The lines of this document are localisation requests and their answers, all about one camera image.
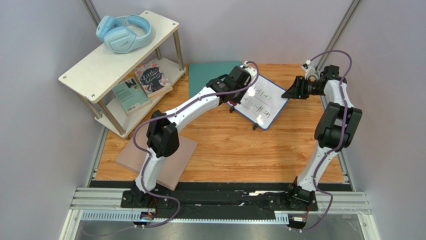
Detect floral cover book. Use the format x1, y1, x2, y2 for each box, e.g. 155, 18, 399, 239
133, 59, 173, 99

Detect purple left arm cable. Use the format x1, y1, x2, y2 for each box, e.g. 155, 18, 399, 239
132, 60, 260, 229

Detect blue framed whiteboard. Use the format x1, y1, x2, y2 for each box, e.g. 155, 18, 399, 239
228, 75, 289, 130

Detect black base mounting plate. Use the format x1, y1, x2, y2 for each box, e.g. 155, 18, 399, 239
132, 182, 319, 220

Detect teal cover book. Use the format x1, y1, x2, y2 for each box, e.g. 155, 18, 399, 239
112, 77, 152, 116

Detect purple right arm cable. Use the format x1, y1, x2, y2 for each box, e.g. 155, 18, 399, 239
287, 49, 354, 233

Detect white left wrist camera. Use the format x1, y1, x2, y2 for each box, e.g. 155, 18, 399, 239
241, 61, 258, 79

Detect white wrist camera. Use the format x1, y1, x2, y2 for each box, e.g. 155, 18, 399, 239
241, 61, 258, 79
301, 59, 317, 79

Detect pink square board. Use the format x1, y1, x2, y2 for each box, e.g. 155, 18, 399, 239
115, 125, 198, 191

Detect aluminium frame rail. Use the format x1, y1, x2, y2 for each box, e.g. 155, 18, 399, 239
60, 187, 380, 240

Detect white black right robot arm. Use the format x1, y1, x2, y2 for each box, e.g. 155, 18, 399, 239
282, 63, 363, 210

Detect light blue headphones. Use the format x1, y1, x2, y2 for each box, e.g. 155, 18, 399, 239
95, 14, 153, 54

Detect teal mat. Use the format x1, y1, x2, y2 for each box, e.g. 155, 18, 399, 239
189, 60, 242, 98

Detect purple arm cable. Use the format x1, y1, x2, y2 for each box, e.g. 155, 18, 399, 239
132, 60, 260, 229
287, 49, 354, 233

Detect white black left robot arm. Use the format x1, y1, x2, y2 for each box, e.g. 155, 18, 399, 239
120, 61, 260, 208

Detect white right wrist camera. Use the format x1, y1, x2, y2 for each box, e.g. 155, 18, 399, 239
301, 59, 317, 79

